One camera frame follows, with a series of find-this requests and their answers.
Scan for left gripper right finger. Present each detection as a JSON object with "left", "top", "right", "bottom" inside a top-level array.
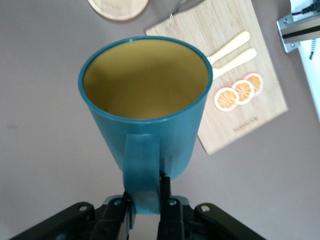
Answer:
[{"left": 157, "top": 176, "right": 266, "bottom": 240}]

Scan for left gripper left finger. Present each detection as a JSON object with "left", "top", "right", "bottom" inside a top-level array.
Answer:
[{"left": 9, "top": 196, "right": 134, "bottom": 240}]

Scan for teal cup with yellow inside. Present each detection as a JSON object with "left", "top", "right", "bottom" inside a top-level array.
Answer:
[{"left": 77, "top": 36, "right": 214, "bottom": 216}]

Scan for wooden cup rack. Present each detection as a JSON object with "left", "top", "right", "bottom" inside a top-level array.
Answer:
[{"left": 86, "top": 0, "right": 150, "bottom": 21}]

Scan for brown table cover sheet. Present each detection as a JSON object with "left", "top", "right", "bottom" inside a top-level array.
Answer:
[{"left": 0, "top": 0, "right": 320, "bottom": 240}]

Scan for orange slice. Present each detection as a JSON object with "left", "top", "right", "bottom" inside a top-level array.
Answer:
[
  {"left": 243, "top": 72, "right": 264, "bottom": 97},
  {"left": 214, "top": 86, "right": 240, "bottom": 112},
  {"left": 231, "top": 79, "right": 255, "bottom": 105}
]

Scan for yellow plastic knife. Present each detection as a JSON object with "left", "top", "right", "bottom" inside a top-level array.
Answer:
[{"left": 212, "top": 48, "right": 258, "bottom": 80}]

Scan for yellow plastic fork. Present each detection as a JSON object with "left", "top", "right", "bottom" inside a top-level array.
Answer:
[{"left": 206, "top": 31, "right": 251, "bottom": 66}]

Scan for wooden cutting board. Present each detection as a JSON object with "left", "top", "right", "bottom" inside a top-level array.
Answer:
[{"left": 145, "top": 0, "right": 289, "bottom": 156}]

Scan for aluminium profile bracket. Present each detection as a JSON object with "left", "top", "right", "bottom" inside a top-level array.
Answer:
[{"left": 276, "top": 9, "right": 320, "bottom": 55}]

